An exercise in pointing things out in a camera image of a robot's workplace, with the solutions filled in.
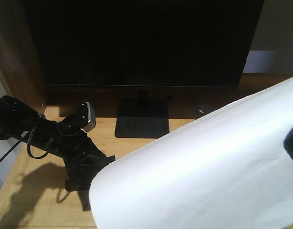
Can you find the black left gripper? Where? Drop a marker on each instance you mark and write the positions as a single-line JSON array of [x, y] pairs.
[[83, 161]]

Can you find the white paper sheets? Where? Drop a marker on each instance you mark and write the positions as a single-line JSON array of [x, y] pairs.
[[226, 170]]

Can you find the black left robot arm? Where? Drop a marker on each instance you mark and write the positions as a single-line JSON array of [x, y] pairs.
[[21, 122]]

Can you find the black monitor stand base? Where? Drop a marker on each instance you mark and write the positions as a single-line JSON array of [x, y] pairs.
[[142, 117]]

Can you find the black computer monitor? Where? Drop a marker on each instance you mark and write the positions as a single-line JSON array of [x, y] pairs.
[[169, 43]]

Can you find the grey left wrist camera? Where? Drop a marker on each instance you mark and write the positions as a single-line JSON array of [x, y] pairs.
[[83, 118]]

